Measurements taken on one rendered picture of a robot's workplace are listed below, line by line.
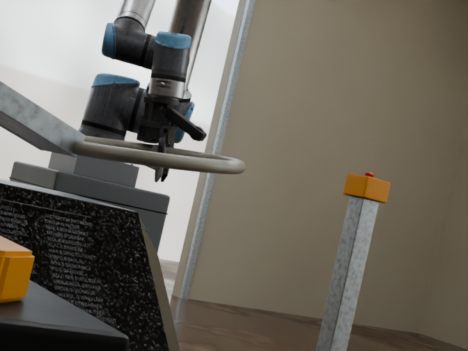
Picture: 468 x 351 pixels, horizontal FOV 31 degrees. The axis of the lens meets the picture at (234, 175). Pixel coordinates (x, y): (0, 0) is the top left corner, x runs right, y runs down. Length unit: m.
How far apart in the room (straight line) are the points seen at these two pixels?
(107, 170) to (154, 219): 0.22
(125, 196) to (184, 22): 0.57
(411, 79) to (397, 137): 0.63
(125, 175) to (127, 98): 0.25
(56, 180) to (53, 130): 0.88
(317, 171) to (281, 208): 0.54
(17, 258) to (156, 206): 2.08
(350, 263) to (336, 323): 0.22
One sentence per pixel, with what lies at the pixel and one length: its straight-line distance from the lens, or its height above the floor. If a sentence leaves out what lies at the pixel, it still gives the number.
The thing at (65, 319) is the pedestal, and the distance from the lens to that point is 0.66.
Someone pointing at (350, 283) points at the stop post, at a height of 0.68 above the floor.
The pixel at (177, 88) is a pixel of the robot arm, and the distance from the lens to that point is 2.15.
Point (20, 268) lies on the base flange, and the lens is 0.68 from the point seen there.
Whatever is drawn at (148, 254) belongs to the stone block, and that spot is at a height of 0.73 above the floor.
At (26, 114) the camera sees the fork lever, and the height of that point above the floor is 0.94.
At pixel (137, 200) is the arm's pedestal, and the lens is 2.70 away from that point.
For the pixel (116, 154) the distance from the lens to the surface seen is 1.71.
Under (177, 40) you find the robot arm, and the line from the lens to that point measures 2.15.
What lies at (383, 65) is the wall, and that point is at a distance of 8.76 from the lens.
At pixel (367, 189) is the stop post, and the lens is 3.14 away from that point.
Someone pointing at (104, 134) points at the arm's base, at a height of 0.99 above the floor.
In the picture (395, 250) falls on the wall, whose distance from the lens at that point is 9.08.
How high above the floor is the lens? 0.85
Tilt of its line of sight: 2 degrees up
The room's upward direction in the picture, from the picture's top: 13 degrees clockwise
